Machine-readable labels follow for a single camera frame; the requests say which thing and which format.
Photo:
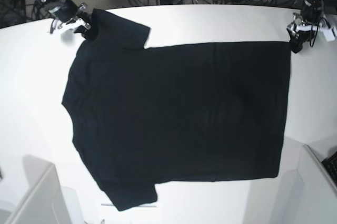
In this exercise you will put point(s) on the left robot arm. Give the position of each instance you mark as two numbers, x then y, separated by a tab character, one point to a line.
312	11

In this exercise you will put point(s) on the black T-shirt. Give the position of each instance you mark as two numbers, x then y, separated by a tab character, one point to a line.
203	112

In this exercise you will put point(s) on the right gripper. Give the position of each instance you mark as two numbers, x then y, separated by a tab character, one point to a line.
66	12

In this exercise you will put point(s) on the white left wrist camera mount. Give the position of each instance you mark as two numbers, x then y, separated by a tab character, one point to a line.
326	26

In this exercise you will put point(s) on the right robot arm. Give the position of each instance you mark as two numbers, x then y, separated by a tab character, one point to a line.
69	27

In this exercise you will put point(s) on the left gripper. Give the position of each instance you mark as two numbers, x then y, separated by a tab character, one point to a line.
297	39

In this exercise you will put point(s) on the black keyboard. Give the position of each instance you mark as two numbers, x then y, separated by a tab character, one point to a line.
331	166

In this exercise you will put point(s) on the white right partition panel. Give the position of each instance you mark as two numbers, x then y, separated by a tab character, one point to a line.
307	194

